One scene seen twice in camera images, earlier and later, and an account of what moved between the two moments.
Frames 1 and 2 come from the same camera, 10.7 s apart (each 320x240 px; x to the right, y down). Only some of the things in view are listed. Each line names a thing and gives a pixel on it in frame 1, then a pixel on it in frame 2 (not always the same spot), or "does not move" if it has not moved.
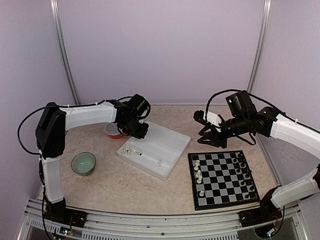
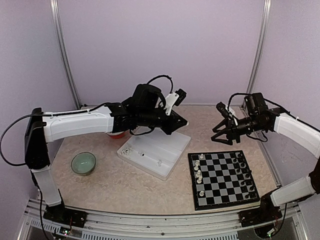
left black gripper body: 133,129 -> 166,127
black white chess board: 222,180 does not move
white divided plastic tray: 158,152 does not move
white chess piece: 197,163 does not move
